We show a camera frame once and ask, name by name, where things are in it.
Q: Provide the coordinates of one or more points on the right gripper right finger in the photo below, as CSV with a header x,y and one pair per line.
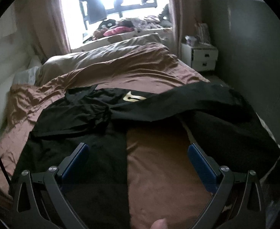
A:
x,y
237,198

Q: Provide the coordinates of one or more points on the black white plush toy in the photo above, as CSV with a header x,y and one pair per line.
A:
x,y
107,24

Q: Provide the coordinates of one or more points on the brown bed sheet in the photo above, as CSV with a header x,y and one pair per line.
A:
x,y
162,183

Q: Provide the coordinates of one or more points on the pink curtain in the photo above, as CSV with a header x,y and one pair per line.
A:
x,y
43,27
184,15

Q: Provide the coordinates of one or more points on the beige duvet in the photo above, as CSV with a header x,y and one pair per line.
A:
x,y
63,64

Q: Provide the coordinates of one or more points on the pile of light clothes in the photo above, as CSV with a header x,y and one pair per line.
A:
x,y
142,24

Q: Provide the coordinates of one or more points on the person's right hand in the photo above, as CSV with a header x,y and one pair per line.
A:
x,y
160,224

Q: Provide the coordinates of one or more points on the white bedside cabinet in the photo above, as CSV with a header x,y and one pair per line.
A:
x,y
200,58

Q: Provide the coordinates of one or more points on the pink plush toy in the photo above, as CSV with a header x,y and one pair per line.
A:
x,y
118,30

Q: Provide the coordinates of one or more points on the left pink curtain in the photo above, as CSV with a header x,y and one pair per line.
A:
x,y
43,27

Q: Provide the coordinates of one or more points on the right pink curtain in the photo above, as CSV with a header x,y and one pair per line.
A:
x,y
184,15

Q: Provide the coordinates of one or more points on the white pillow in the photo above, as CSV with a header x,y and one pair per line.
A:
x,y
27,76

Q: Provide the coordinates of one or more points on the black garment with gold logo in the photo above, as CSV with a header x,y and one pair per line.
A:
x,y
221,121

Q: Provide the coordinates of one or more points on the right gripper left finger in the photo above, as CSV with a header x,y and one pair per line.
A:
x,y
39,202

